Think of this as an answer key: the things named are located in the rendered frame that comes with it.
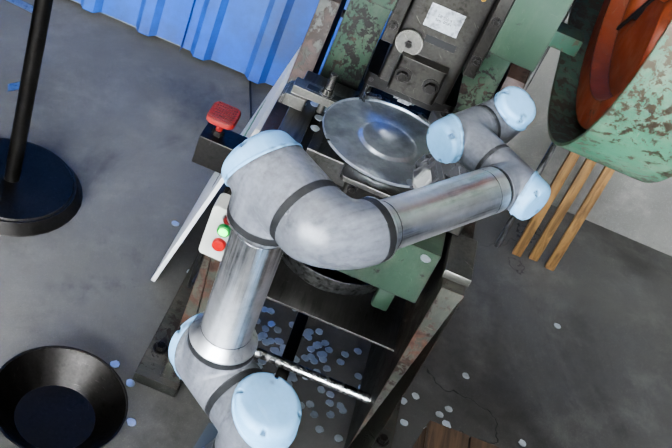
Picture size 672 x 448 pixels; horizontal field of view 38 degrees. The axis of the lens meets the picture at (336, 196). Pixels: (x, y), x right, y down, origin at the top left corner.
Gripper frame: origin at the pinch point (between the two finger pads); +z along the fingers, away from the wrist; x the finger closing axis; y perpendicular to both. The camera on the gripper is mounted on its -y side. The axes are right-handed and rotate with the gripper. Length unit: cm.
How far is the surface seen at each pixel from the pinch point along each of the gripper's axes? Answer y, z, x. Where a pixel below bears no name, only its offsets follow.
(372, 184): 0.4, 1.7, -9.5
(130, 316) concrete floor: -1, 87, -37
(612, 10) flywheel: -35, -20, 45
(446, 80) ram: -19.4, -8.2, 5.8
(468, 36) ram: -23.5, -18.2, 5.8
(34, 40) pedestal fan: -61, 57, -65
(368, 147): -10.1, 5.5, -6.9
